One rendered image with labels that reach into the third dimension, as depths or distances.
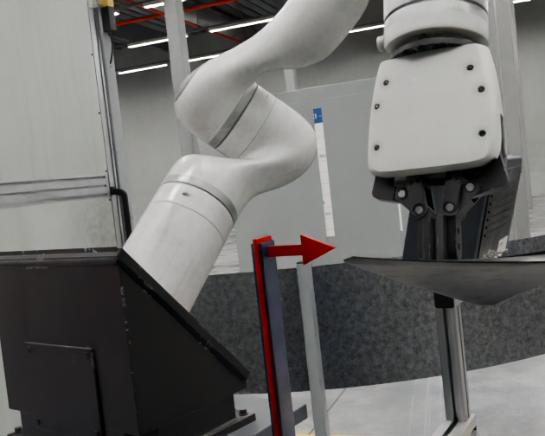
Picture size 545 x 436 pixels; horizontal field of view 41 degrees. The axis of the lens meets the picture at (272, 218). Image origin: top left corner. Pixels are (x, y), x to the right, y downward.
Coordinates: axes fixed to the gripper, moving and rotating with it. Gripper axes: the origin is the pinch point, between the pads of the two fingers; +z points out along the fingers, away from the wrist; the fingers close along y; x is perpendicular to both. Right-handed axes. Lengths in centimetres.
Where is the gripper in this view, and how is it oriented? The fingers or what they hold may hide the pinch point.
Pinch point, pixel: (439, 245)
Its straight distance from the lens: 57.0
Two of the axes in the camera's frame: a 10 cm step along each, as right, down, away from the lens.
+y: 8.7, -0.8, -4.9
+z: -0.3, 9.8, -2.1
